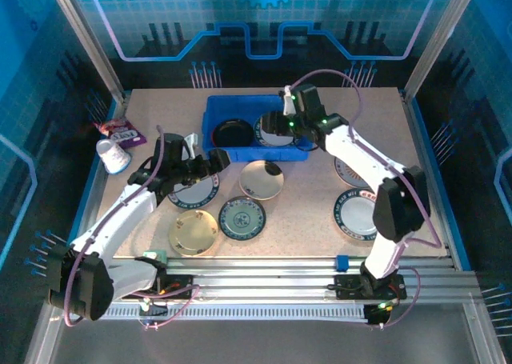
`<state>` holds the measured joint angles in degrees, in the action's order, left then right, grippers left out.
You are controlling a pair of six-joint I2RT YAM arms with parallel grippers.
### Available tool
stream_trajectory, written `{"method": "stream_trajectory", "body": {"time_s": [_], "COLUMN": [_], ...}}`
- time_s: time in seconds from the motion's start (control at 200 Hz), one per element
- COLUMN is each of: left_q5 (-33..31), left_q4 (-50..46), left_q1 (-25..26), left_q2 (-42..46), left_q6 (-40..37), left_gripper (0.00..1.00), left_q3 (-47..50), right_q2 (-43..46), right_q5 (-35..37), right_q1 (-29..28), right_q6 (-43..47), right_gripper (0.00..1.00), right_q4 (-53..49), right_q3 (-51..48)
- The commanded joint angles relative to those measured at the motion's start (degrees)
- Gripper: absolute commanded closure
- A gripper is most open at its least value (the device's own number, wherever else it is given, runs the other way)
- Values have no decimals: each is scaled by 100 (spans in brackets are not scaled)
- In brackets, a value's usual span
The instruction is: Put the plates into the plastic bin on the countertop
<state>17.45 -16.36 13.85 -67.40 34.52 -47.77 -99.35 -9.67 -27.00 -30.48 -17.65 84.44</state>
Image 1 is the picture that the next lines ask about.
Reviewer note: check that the cream plate red stamp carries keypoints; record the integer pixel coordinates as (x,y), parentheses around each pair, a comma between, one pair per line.
(262,180)

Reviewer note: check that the white plate orange sunburst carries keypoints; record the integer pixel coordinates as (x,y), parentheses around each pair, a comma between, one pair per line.
(348,174)

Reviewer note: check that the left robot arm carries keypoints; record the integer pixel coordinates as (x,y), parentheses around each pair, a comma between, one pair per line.
(116,224)

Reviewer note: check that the green rimmed white plate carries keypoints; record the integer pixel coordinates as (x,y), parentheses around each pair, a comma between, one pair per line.
(354,216)
(196,194)
(278,141)

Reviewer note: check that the blue rail clamp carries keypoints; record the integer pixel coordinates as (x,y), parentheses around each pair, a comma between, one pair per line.
(342,262)

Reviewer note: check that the blue green patterned plate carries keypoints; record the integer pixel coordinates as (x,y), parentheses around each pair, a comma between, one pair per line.
(242,219)

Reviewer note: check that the aluminium mounting rail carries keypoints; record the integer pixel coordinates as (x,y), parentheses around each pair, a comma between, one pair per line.
(260,278)

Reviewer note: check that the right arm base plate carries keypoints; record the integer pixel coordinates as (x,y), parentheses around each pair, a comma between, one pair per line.
(348,286)

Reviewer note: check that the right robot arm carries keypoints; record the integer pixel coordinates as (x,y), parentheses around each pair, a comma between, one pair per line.
(360,156)

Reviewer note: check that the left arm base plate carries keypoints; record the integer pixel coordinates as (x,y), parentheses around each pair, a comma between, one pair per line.
(180,286)

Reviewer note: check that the green block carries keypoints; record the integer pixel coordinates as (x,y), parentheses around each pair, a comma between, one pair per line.
(154,256)

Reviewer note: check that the aluminium frame post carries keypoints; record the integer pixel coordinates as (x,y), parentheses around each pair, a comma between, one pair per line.
(437,46)
(93,46)

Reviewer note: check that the blue plastic bin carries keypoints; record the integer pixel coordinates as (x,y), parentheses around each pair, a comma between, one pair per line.
(256,154)

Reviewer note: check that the white paper cup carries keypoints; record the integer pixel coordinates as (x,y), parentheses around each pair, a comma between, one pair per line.
(114,156)

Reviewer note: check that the black plate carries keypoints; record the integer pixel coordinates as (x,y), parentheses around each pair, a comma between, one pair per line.
(232,134)

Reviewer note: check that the pale yellow floral plate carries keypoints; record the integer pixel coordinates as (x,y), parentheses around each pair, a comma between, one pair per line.
(193,234)

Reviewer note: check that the purple snack bag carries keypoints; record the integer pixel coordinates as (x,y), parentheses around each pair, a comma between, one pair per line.
(124,134)

